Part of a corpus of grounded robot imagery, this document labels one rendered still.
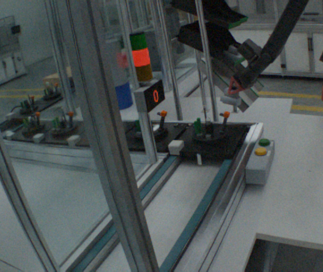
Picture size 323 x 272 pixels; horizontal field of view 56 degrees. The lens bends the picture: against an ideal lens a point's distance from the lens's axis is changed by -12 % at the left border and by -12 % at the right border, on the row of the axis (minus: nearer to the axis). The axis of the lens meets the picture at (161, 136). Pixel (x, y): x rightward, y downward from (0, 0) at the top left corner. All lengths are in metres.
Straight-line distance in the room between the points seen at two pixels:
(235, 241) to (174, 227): 0.18
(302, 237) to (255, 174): 0.28
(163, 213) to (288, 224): 0.38
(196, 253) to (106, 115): 0.52
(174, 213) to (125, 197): 0.63
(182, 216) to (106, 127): 0.67
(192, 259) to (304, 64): 4.64
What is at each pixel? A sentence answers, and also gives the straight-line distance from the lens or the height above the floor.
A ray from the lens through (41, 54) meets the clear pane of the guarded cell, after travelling 0.30.
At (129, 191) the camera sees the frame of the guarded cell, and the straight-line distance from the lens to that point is 0.40.
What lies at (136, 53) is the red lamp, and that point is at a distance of 1.05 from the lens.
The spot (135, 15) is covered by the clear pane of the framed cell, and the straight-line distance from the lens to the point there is 2.28.
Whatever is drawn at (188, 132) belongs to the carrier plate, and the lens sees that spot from 1.36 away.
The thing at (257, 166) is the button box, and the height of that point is 0.96.
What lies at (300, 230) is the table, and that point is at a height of 0.86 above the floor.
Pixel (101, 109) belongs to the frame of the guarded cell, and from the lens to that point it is 0.34.
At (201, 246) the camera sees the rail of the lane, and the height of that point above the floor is 0.96.
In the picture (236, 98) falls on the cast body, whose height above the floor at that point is 1.09.
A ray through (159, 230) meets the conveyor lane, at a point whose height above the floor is 0.92.
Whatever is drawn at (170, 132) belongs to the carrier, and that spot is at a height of 0.97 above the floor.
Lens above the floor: 1.52
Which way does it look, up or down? 24 degrees down
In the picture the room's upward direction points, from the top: 11 degrees counter-clockwise
